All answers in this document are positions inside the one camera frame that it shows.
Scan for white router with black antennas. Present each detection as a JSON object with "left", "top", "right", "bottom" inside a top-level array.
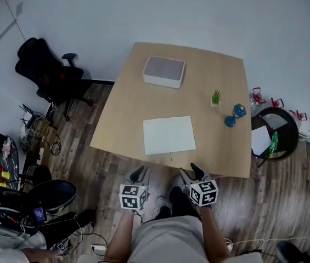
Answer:
[{"left": 19, "top": 104, "right": 39, "bottom": 141}]

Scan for red glass lantern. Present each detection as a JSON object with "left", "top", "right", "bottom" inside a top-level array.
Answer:
[
  {"left": 249, "top": 87, "right": 267, "bottom": 108},
  {"left": 270, "top": 97, "right": 285, "bottom": 108},
  {"left": 289, "top": 110, "right": 308, "bottom": 122}
]

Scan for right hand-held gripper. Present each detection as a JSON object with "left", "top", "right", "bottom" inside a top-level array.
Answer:
[{"left": 179, "top": 162, "right": 219, "bottom": 208}]

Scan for person's left forearm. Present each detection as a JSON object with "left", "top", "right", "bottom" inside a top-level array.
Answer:
[{"left": 104, "top": 209, "right": 137, "bottom": 261}]

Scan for round black stand base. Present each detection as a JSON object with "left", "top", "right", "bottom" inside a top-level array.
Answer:
[{"left": 24, "top": 164, "right": 53, "bottom": 187}]

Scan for person's black trousers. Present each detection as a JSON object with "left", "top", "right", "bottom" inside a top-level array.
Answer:
[{"left": 154, "top": 186, "right": 201, "bottom": 220}]

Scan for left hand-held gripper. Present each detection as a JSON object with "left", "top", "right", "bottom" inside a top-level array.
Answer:
[{"left": 119, "top": 165, "right": 152, "bottom": 210}]

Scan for dark round chair seat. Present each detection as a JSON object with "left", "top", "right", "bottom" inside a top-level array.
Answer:
[{"left": 27, "top": 179, "right": 77, "bottom": 215}]

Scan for teal lantern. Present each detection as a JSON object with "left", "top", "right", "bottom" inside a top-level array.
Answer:
[{"left": 224, "top": 103, "right": 247, "bottom": 128}]

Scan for box of tangled cables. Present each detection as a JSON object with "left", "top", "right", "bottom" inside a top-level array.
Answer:
[{"left": 25, "top": 113, "right": 54, "bottom": 158}]

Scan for person's left white clog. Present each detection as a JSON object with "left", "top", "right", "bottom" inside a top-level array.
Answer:
[{"left": 154, "top": 195, "right": 171, "bottom": 216}]

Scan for long white cable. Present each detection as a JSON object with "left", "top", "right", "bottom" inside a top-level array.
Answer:
[{"left": 230, "top": 235, "right": 310, "bottom": 248}]

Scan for black board with colourful items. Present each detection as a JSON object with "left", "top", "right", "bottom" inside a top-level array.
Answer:
[{"left": 0, "top": 132, "right": 20, "bottom": 191}]

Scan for person's white clog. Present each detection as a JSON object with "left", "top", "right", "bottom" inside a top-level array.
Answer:
[
  {"left": 172, "top": 174, "right": 185, "bottom": 194},
  {"left": 154, "top": 195, "right": 171, "bottom": 216}
]

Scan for person's grey shirt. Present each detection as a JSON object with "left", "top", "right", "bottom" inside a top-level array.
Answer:
[{"left": 76, "top": 215, "right": 264, "bottom": 263}]

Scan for blue notebook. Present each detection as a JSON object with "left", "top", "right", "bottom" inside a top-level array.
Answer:
[{"left": 143, "top": 116, "right": 197, "bottom": 162}]

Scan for white box with grey lid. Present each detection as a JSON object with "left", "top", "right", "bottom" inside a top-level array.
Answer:
[{"left": 142, "top": 55, "right": 185, "bottom": 89}]

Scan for person's right forearm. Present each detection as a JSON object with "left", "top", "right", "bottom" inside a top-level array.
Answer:
[{"left": 198, "top": 205, "right": 231, "bottom": 260}]

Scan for coiled black cable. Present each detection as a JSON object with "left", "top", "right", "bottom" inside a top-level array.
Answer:
[{"left": 50, "top": 134, "right": 62, "bottom": 156}]

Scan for black round wicker chair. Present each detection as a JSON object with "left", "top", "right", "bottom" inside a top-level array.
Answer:
[{"left": 251, "top": 106, "right": 300, "bottom": 168}]

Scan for black stool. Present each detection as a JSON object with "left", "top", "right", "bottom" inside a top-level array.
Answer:
[{"left": 276, "top": 241, "right": 306, "bottom": 263}]

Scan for black office chair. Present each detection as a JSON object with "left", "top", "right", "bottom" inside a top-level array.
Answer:
[{"left": 15, "top": 37, "right": 94, "bottom": 122}]

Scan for person's right white clog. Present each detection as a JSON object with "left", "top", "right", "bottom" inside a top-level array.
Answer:
[{"left": 172, "top": 174, "right": 185, "bottom": 194}]

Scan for green plastic bottle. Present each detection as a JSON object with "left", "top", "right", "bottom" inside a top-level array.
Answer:
[{"left": 268, "top": 131, "right": 279, "bottom": 158}]

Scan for white paper sheet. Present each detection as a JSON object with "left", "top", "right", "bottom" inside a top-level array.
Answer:
[{"left": 251, "top": 125, "right": 271, "bottom": 156}]

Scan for white toaster oven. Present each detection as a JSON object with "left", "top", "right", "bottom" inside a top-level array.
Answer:
[{"left": 297, "top": 119, "right": 310, "bottom": 142}]

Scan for small potted green plant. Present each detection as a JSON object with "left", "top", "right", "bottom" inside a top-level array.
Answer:
[{"left": 211, "top": 89, "right": 222, "bottom": 107}]

